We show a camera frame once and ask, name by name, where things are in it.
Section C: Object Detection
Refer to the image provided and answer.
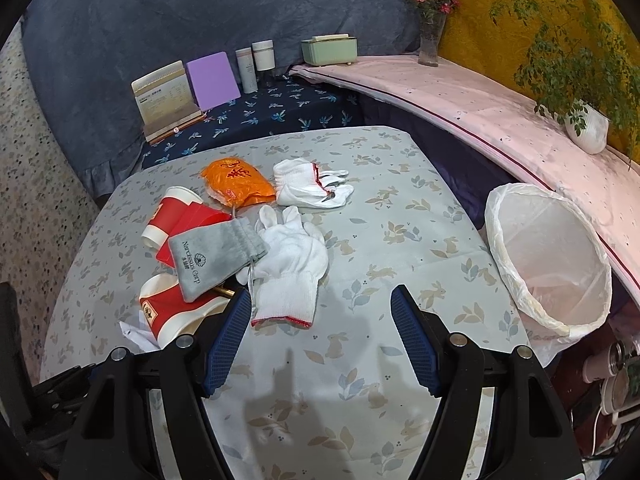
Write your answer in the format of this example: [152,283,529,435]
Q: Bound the dark purple cloth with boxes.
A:
[357,95,640,361]

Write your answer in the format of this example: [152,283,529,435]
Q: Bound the navy leaf print cloth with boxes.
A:
[141,80,361,171]

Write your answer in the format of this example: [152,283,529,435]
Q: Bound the white gloves red trim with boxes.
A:
[272,158,355,209]

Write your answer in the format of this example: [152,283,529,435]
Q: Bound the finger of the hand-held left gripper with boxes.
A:
[31,364,97,413]

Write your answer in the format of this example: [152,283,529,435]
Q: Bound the red and white paper cup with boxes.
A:
[138,274,232,350]

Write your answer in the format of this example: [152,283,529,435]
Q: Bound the grey drawstring pouch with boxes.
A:
[167,217,271,304]

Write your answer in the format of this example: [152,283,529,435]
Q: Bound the orange plastic packet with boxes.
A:
[201,156,276,208]

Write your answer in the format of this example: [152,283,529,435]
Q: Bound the bin with white plastic bag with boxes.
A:
[484,182,613,368]

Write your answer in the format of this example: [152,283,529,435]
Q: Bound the wooden stand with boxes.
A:
[143,110,208,145]

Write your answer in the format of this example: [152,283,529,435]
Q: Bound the beige open box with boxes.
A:
[131,61,201,136]

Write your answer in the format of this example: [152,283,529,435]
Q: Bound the pink cup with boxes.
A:
[582,345,618,386]

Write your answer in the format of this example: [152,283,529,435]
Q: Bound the red envelope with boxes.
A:
[156,204,235,266]

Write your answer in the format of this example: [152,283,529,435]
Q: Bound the white knit glove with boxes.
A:
[236,205,330,330]

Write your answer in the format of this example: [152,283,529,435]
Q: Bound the slim white bottle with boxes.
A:
[235,48,258,95]

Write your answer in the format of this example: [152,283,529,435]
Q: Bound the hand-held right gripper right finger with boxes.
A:
[390,285,586,480]

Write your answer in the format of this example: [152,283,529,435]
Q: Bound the blue-grey blanket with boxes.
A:
[22,0,451,206]

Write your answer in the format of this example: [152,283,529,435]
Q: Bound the purple board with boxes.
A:
[186,57,242,111]

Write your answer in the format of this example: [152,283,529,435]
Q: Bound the white paper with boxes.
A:
[119,310,161,353]

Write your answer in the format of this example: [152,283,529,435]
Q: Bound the pink cloth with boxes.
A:
[290,55,640,286]

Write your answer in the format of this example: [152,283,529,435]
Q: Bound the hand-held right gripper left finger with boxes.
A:
[60,287,253,480]

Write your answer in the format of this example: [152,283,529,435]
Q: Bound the dark red stool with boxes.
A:
[550,350,631,456]

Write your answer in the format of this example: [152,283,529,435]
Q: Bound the green plant in white pot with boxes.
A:
[489,0,640,168]

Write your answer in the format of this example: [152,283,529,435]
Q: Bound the white mug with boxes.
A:
[600,370,635,415]

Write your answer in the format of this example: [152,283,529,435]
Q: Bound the green tissue box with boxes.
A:
[301,33,357,67]

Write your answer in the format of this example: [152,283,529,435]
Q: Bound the glass vase with red flowers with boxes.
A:
[401,0,460,67]

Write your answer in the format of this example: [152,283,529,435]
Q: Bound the white jar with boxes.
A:
[251,40,277,72]

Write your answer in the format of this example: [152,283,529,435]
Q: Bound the floral rabbit tablecloth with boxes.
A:
[40,125,531,480]

